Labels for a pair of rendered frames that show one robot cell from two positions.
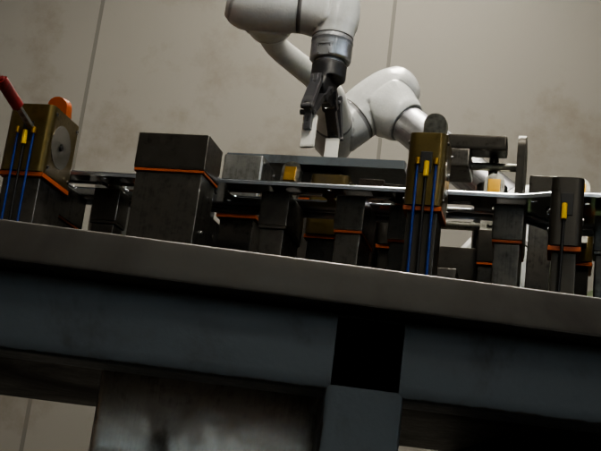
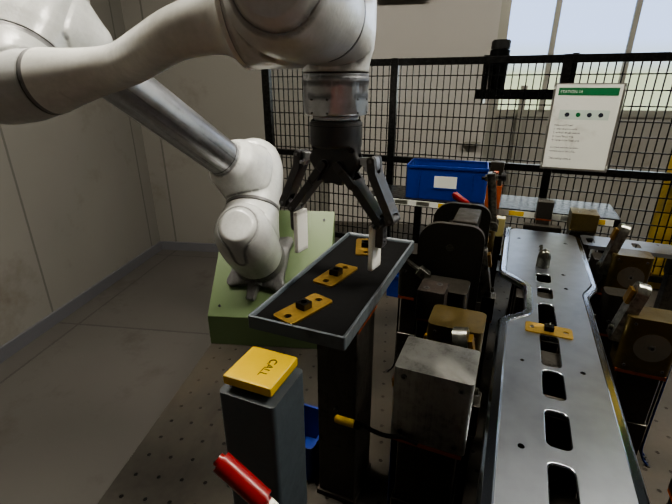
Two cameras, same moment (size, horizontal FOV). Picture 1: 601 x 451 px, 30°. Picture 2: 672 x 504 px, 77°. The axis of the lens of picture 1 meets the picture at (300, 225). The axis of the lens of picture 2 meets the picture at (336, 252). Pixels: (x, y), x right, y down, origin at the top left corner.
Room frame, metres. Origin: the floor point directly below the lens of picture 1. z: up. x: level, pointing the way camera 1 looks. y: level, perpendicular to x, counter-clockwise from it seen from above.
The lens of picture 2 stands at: (2.13, 0.59, 1.45)
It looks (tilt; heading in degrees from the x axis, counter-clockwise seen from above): 22 degrees down; 279
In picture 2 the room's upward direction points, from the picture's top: straight up
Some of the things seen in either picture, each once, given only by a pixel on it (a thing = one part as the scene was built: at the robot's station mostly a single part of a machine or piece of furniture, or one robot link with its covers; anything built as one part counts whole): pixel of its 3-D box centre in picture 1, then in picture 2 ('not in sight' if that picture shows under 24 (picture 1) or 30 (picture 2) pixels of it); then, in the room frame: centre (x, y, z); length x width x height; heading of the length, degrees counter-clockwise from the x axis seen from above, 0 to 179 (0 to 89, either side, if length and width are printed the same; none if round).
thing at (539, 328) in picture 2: not in sight; (549, 328); (1.83, -0.17, 1.01); 0.08 x 0.04 x 0.01; 166
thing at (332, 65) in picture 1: (327, 83); (336, 151); (2.23, -0.02, 1.36); 0.08 x 0.07 x 0.09; 157
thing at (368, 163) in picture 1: (320, 171); (347, 275); (2.21, -0.03, 1.16); 0.37 x 0.14 x 0.02; 76
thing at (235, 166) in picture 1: (238, 268); (416, 469); (2.08, 0.11, 0.90); 0.13 x 0.08 x 0.41; 166
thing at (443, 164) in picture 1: (420, 248); (637, 390); (1.63, -0.18, 0.87); 0.12 x 0.07 x 0.35; 166
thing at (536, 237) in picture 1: (536, 291); not in sight; (1.99, -0.44, 0.91); 0.07 x 0.05 x 0.42; 166
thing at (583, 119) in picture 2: not in sight; (580, 128); (1.49, -1.14, 1.30); 0.23 x 0.02 x 0.31; 166
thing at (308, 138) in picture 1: (308, 131); (374, 246); (2.17, 0.01, 1.22); 0.03 x 0.01 x 0.07; 67
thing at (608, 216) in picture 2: not in sight; (482, 202); (1.81, -1.09, 1.02); 0.90 x 0.22 x 0.03; 166
